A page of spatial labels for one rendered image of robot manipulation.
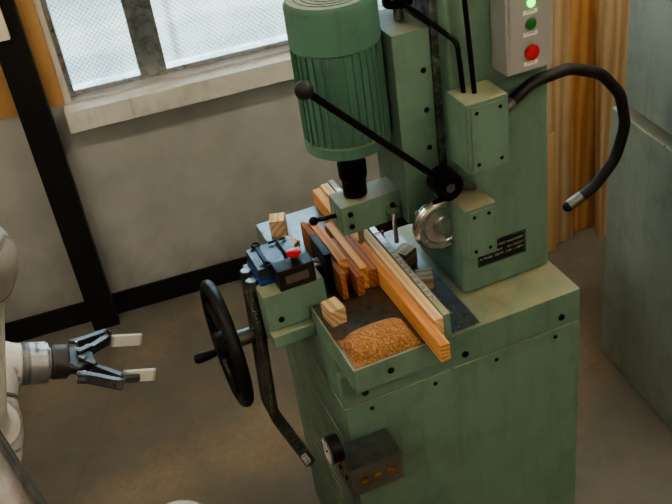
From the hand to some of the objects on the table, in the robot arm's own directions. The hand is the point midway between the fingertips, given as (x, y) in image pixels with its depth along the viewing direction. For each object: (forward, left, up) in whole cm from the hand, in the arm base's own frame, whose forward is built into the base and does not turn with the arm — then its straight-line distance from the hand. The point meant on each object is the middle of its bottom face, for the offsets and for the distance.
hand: (143, 356), depth 211 cm
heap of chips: (+18, -54, +14) cm, 58 cm away
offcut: (+19, -42, +14) cm, 48 cm away
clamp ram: (+27, -30, +14) cm, 42 cm away
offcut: (+39, -10, +12) cm, 42 cm away
